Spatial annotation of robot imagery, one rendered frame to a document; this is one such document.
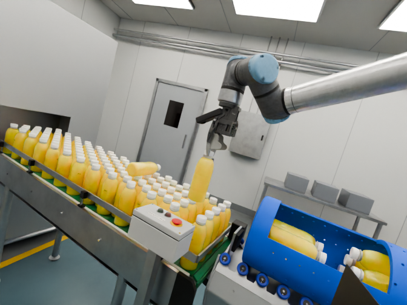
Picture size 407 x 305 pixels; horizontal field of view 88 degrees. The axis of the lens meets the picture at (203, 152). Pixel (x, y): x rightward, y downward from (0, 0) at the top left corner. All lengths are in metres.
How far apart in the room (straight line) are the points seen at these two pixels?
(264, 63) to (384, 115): 3.96
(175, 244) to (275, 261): 0.34
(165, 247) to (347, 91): 0.69
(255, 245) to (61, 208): 0.98
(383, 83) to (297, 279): 0.62
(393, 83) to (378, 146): 3.85
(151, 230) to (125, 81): 4.98
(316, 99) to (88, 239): 1.11
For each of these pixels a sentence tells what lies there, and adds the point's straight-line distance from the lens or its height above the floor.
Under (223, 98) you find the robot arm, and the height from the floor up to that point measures 1.55.
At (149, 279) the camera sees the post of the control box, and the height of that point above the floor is 0.88.
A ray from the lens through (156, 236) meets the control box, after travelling 0.74.
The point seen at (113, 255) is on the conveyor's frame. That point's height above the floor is 0.80.
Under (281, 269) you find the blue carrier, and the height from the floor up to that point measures 1.05.
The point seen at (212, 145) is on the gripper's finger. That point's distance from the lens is 0.79.
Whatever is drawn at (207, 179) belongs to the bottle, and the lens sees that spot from 0.82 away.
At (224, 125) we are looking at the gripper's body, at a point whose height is 1.46.
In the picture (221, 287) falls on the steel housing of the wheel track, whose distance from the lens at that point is 0.95.
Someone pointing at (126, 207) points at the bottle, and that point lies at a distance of 1.03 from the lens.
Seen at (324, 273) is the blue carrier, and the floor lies 1.10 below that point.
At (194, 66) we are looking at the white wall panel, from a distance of 4.78.
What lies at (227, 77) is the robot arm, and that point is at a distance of 0.81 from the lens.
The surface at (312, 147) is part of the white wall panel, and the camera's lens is 4.24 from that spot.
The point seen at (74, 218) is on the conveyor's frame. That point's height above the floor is 0.83.
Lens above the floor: 1.43
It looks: 6 degrees down
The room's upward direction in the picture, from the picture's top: 16 degrees clockwise
